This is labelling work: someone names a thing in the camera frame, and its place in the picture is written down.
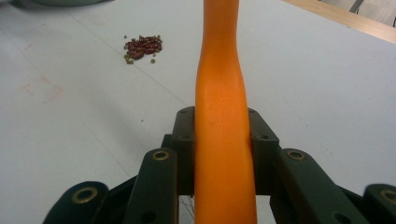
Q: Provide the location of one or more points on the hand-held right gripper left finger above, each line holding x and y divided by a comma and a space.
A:
185, 149

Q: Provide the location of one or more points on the pile of red and green beans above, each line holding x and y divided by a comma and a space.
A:
144, 46

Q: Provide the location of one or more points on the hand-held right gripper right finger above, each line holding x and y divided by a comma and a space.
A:
263, 146

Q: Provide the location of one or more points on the wooden table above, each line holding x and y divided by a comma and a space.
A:
351, 21

